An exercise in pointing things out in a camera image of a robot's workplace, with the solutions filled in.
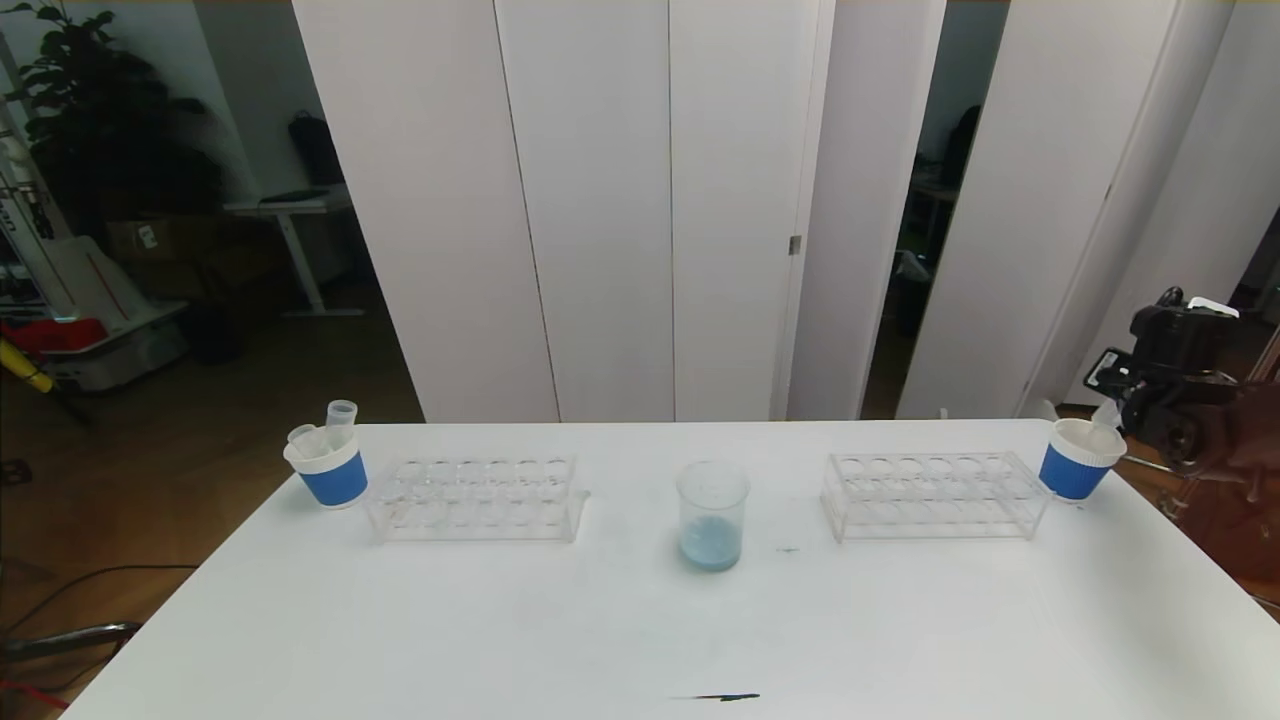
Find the white office desk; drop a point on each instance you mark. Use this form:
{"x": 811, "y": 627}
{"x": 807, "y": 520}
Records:
{"x": 300, "y": 207}

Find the black backpack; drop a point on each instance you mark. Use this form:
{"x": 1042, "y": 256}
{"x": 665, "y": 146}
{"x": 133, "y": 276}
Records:
{"x": 318, "y": 150}

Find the dark floor socket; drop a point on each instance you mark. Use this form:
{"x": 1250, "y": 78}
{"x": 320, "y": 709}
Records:
{"x": 15, "y": 470}

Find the test tube with red pigment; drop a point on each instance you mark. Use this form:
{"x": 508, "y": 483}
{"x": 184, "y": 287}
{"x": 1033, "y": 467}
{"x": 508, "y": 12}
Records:
{"x": 302, "y": 436}

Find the clear plastic beaker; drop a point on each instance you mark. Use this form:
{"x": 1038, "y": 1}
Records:
{"x": 712, "y": 520}

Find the grey metal chair leg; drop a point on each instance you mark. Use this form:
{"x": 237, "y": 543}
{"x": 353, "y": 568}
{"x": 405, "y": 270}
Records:
{"x": 90, "y": 634}

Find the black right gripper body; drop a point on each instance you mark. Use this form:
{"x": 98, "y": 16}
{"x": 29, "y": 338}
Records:
{"x": 1103, "y": 374}

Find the brown cardboard box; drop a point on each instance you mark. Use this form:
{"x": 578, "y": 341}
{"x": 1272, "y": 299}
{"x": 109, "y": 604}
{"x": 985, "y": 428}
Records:
{"x": 160, "y": 240}

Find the clear acrylic test tube rack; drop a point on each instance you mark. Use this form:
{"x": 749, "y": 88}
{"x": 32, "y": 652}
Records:
{"x": 930, "y": 495}
{"x": 480, "y": 495}

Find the white machine base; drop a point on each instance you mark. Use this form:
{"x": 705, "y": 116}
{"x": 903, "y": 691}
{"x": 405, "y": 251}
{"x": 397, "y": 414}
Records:
{"x": 120, "y": 350}

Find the test tube with blue pigment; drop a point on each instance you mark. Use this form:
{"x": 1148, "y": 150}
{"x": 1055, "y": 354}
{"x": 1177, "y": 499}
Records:
{"x": 341, "y": 413}

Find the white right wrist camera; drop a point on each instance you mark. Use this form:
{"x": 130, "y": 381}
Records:
{"x": 1215, "y": 305}

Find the dark green potted plant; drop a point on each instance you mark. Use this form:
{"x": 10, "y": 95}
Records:
{"x": 100, "y": 110}

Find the blue and white cup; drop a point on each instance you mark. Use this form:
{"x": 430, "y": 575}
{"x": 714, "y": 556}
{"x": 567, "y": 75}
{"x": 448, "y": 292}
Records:
{"x": 1072, "y": 472}
{"x": 335, "y": 480}

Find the test tube with cream pigment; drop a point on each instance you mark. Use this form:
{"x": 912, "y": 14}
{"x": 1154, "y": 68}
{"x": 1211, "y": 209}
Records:
{"x": 1105, "y": 415}

